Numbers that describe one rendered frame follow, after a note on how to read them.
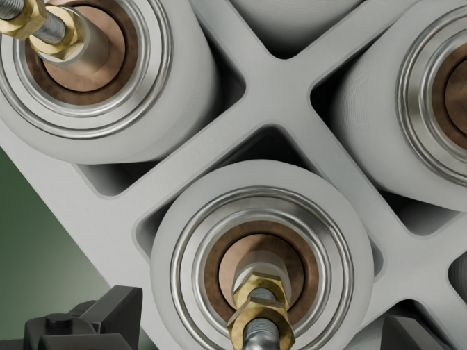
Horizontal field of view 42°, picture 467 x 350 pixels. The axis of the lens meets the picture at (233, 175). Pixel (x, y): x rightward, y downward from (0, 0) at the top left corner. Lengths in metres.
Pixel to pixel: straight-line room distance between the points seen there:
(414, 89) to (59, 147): 0.15
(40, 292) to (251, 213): 0.32
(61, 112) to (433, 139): 0.15
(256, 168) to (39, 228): 0.31
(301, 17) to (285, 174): 0.10
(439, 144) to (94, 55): 0.14
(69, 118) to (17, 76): 0.03
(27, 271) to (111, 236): 0.22
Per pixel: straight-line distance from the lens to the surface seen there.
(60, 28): 0.22
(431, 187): 0.26
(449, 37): 0.26
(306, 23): 0.33
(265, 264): 0.23
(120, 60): 0.26
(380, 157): 0.27
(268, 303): 0.18
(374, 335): 0.34
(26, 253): 0.55
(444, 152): 0.26
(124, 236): 0.33
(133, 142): 0.26
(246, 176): 0.25
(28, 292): 0.55
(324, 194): 0.26
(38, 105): 0.27
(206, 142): 0.32
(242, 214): 0.25
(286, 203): 0.25
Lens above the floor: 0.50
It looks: 87 degrees down
